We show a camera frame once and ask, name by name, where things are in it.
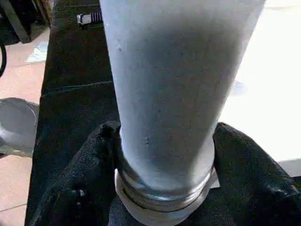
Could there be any white plastic table leg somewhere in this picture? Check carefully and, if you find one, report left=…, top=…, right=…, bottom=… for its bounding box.
left=98, top=0, right=267, bottom=208

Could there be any white plastic table top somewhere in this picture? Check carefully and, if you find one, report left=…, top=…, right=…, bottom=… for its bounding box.
left=114, top=0, right=301, bottom=226

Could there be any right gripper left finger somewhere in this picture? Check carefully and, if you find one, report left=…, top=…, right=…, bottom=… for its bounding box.
left=30, top=121, right=123, bottom=226

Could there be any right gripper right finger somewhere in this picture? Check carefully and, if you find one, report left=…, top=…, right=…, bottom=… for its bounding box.
left=188, top=122, right=301, bottom=226

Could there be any black padded mat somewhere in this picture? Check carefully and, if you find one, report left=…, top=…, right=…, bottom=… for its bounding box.
left=24, top=0, right=301, bottom=226

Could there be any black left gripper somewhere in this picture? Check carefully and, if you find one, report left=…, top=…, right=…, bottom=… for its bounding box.
left=77, top=10, right=103, bottom=25

